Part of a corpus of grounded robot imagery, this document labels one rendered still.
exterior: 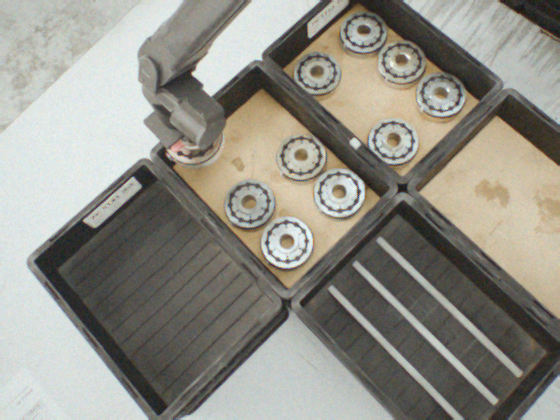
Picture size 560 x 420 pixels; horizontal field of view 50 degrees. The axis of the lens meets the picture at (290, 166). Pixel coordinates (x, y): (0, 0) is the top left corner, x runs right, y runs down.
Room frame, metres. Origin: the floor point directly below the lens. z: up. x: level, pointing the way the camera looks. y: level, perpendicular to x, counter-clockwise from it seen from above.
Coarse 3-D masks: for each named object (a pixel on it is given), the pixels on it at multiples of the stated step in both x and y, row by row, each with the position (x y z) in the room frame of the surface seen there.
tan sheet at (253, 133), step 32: (256, 96) 0.59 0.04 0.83; (224, 128) 0.53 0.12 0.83; (256, 128) 0.52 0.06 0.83; (288, 128) 0.50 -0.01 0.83; (224, 160) 0.46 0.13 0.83; (256, 160) 0.44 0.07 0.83; (224, 192) 0.39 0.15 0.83; (288, 192) 0.36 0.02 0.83; (320, 224) 0.28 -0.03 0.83; (352, 224) 0.27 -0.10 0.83; (320, 256) 0.22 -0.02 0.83; (288, 288) 0.17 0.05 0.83
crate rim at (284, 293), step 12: (240, 72) 0.60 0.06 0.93; (264, 72) 0.59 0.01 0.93; (228, 84) 0.58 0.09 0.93; (288, 84) 0.55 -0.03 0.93; (216, 96) 0.56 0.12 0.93; (300, 96) 0.52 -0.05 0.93; (312, 108) 0.49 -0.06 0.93; (324, 120) 0.46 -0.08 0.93; (336, 132) 0.43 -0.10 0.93; (156, 144) 0.48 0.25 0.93; (348, 144) 0.40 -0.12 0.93; (156, 156) 0.46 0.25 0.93; (360, 156) 0.38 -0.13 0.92; (168, 168) 0.43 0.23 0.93; (372, 168) 0.35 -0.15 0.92; (180, 180) 0.40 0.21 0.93; (384, 180) 0.32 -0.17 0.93; (192, 192) 0.37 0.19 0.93; (396, 192) 0.29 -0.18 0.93; (204, 204) 0.34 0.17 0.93; (384, 204) 0.27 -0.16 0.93; (372, 216) 0.25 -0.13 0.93; (216, 228) 0.29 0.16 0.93; (360, 228) 0.24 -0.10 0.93; (228, 240) 0.26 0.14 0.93; (348, 240) 0.22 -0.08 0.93; (240, 252) 0.24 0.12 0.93; (336, 252) 0.20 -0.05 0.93; (252, 264) 0.21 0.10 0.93; (324, 264) 0.18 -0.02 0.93; (264, 276) 0.18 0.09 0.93; (312, 276) 0.17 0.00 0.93; (276, 288) 0.16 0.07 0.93
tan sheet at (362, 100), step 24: (336, 24) 0.73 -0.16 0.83; (312, 48) 0.68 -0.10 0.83; (336, 48) 0.67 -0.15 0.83; (288, 72) 0.63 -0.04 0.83; (360, 72) 0.60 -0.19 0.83; (432, 72) 0.56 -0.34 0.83; (336, 96) 0.55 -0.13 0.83; (360, 96) 0.54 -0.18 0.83; (384, 96) 0.53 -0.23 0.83; (408, 96) 0.52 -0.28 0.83; (360, 120) 0.49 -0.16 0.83; (408, 120) 0.46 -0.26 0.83; (456, 120) 0.44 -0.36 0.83; (432, 144) 0.40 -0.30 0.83; (408, 168) 0.36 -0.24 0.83
